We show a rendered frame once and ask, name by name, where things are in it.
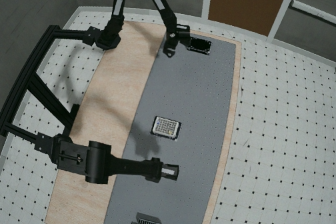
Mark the white grid rack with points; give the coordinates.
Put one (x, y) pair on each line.
(165, 127)

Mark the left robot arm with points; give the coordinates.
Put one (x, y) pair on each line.
(114, 26)

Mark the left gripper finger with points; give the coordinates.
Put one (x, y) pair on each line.
(172, 54)

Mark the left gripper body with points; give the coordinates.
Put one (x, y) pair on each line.
(167, 45)

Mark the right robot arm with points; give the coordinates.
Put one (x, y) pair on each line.
(97, 166)

